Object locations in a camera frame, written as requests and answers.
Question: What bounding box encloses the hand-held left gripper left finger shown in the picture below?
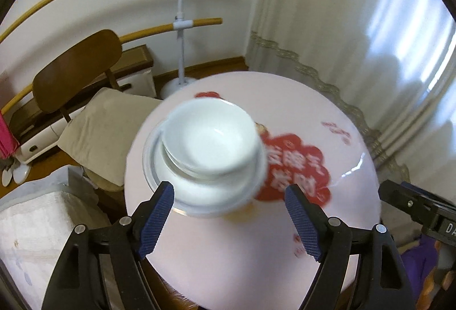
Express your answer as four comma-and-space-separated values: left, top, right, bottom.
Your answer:
41, 181, 175, 310

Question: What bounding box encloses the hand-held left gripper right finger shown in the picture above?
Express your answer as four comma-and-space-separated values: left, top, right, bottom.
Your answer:
285, 183, 416, 310

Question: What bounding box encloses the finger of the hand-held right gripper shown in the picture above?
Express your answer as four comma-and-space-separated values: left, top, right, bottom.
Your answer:
401, 181, 456, 207
378, 180, 428, 225

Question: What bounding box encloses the large plate ribbed rim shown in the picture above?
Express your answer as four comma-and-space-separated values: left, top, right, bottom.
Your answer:
142, 118, 268, 219

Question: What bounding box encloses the purple cloth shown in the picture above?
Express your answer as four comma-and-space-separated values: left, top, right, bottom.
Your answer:
401, 235, 456, 296

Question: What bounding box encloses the beige seat cushion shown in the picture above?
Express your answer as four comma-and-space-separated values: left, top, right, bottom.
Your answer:
57, 87, 165, 187

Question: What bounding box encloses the white towel-covered box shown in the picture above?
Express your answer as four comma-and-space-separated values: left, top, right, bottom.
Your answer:
0, 167, 109, 310

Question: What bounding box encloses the wooden chair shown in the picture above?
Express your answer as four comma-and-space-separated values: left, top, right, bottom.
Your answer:
32, 29, 123, 123
9, 44, 157, 164

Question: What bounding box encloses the white slipper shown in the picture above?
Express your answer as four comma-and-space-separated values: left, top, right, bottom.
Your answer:
2, 164, 31, 187

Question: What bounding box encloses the pink cloth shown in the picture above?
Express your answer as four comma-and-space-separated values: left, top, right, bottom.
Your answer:
0, 113, 20, 161

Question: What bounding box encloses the white and wood clothes rack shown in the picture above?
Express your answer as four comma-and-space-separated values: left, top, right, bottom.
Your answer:
0, 0, 227, 115

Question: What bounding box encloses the cream curtain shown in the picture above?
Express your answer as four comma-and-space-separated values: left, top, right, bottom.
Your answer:
246, 0, 456, 182

